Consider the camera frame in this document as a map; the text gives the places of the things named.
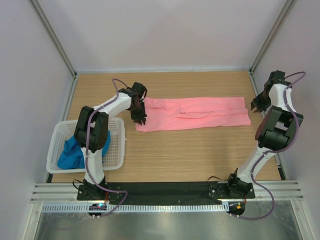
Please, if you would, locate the pink t shirt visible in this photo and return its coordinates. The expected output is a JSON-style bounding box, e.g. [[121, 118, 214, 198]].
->
[[135, 97, 251, 133]]

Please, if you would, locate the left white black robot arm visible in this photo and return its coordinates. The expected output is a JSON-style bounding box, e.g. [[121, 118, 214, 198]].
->
[[74, 82, 148, 200]]

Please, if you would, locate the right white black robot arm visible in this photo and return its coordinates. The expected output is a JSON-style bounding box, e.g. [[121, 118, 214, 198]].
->
[[225, 70, 304, 198]]

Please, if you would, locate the white perforated plastic basket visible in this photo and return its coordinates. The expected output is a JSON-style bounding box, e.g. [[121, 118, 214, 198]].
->
[[46, 117, 126, 174]]

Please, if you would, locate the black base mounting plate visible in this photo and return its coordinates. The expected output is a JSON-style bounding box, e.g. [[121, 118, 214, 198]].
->
[[77, 181, 256, 206]]

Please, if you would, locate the blue t shirt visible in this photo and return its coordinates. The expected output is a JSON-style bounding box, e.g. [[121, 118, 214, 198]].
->
[[57, 131, 112, 170]]

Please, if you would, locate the aluminium front rail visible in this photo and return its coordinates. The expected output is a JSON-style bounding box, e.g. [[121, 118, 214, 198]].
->
[[30, 180, 304, 204]]

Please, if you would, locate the right aluminium frame post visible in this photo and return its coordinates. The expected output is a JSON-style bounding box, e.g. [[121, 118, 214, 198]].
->
[[249, 0, 297, 75]]

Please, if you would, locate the aluminium frame post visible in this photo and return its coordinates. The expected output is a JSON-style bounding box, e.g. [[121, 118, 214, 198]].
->
[[249, 0, 297, 75], [29, 0, 77, 78]]

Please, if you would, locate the white slotted cable duct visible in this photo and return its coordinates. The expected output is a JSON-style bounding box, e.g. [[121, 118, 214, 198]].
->
[[42, 202, 229, 213]]

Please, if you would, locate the left aluminium frame post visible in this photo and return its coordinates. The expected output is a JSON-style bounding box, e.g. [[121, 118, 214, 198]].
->
[[29, 0, 77, 78]]

